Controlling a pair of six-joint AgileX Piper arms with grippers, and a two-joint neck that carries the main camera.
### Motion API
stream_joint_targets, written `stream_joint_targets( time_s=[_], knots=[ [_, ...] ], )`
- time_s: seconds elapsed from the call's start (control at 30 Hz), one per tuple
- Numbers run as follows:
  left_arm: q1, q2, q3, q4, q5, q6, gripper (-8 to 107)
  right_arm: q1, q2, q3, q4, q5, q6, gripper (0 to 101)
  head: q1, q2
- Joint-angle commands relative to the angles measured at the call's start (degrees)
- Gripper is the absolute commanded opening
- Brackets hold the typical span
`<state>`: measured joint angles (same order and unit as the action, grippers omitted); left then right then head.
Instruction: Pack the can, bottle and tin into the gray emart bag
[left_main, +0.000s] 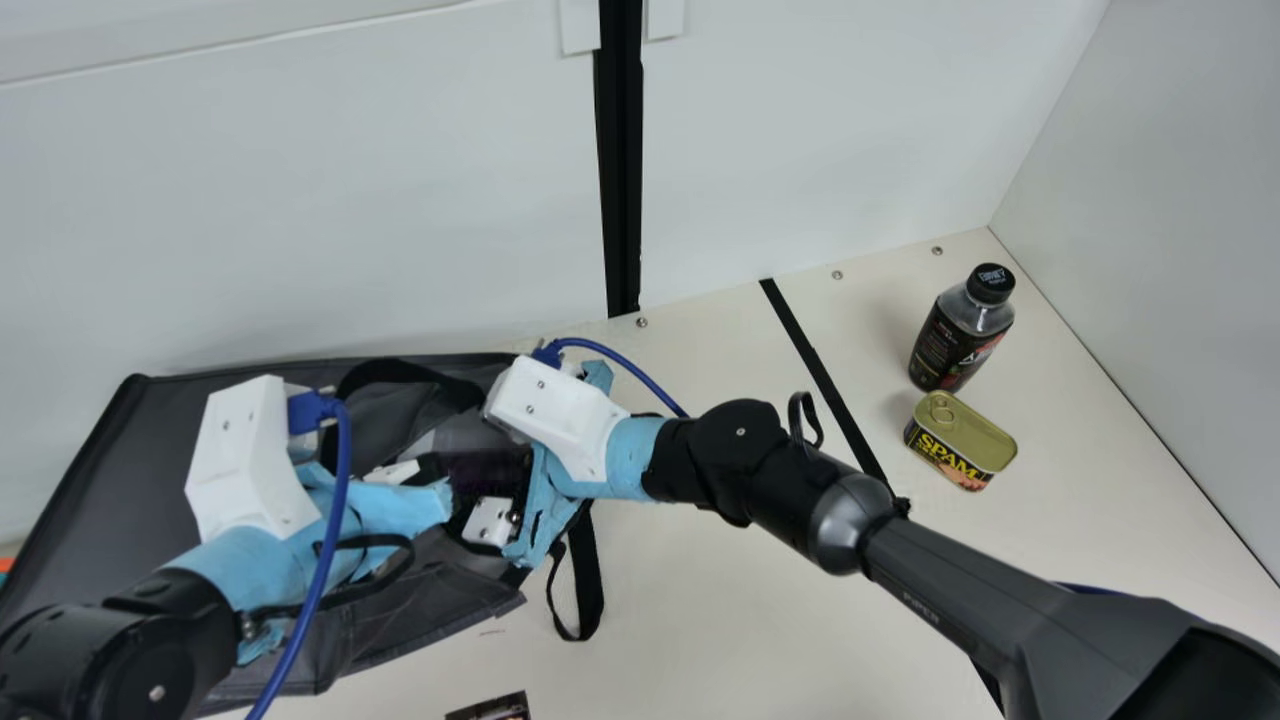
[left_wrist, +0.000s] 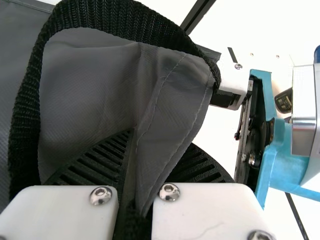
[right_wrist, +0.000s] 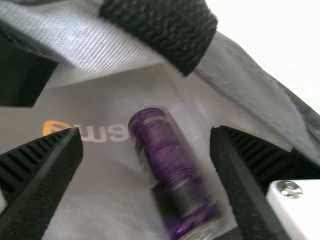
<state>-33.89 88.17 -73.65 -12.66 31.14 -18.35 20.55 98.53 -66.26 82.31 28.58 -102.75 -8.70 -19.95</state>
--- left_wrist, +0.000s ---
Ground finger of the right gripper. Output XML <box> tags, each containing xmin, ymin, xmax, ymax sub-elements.
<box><xmin>211</xmin><ymin>61</ymin><xmax>251</xmax><ymax>111</ymax></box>

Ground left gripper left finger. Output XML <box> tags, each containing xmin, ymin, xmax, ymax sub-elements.
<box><xmin>0</xmin><ymin>128</ymin><xmax>137</xmax><ymax>240</ymax></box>

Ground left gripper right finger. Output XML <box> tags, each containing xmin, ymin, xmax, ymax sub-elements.
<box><xmin>151</xmin><ymin>143</ymin><xmax>277</xmax><ymax>240</ymax></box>

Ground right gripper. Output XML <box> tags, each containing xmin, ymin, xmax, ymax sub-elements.
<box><xmin>234</xmin><ymin>69</ymin><xmax>320</xmax><ymax>210</ymax></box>

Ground dark grey bag with straps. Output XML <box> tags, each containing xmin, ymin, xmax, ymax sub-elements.
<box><xmin>0</xmin><ymin>0</ymin><xmax>222</xmax><ymax>218</ymax></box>

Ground black strip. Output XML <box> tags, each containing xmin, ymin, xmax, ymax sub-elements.
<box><xmin>284</xmin><ymin>192</ymin><xmax>311</xmax><ymax>240</ymax></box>

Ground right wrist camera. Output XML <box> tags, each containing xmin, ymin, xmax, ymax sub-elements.
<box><xmin>291</xmin><ymin>64</ymin><xmax>320</xmax><ymax>157</ymax></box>

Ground black post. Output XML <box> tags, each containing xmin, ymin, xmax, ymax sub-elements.
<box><xmin>179</xmin><ymin>0</ymin><xmax>217</xmax><ymax>35</ymax></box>

